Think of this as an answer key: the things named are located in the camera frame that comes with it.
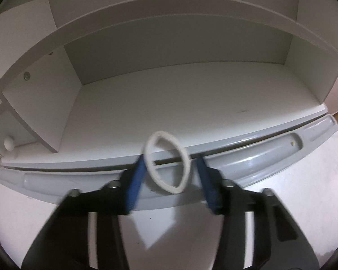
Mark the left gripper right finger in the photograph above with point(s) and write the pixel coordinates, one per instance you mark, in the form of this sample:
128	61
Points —
279	243

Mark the white desk hutch shelf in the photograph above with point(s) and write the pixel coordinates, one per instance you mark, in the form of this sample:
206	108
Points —
92	79

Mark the white tape roll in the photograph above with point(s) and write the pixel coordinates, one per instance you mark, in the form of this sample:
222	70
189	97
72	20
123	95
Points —
150	161

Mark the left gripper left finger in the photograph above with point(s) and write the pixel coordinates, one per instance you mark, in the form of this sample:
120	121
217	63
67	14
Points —
62	243

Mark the grey drawer with knob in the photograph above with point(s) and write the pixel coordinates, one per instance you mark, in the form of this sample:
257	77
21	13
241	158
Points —
10	127

